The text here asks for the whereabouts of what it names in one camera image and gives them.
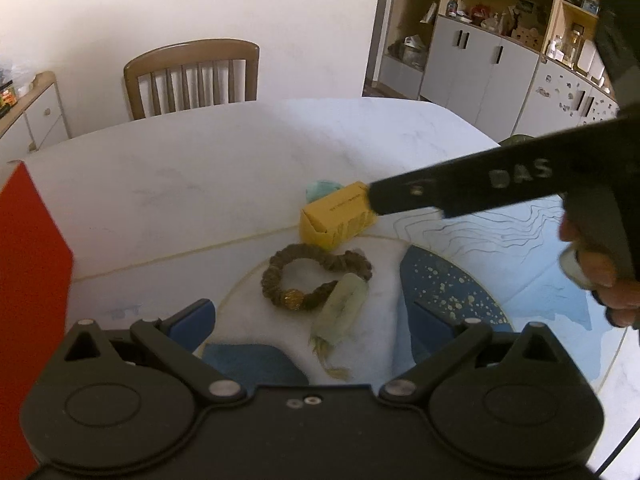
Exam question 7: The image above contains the pale green pouch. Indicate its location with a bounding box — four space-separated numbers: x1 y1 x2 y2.
309 273 369 382

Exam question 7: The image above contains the brown braided ring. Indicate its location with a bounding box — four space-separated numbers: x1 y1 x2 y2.
259 242 374 312

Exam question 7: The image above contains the yellow cardboard box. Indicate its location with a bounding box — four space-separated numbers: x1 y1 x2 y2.
299 182 378 252

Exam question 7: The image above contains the person's right hand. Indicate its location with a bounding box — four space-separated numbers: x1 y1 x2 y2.
559 214 640 328

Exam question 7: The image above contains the green jacket on chair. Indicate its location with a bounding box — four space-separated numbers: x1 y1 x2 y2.
499 133 534 148

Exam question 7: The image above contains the blue patterned table mat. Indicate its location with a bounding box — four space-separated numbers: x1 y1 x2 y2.
67 197 639 388

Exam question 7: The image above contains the red white cardboard box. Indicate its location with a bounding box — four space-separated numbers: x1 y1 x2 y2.
1 162 74 479

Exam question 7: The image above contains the wooden white sideboard cabinet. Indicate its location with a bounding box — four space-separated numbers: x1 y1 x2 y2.
0 70 70 165

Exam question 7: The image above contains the wooden dining chair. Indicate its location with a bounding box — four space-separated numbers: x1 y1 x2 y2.
124 38 260 120

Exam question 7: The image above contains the grey wall cabinet unit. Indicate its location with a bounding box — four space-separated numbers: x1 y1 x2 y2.
366 0 618 143

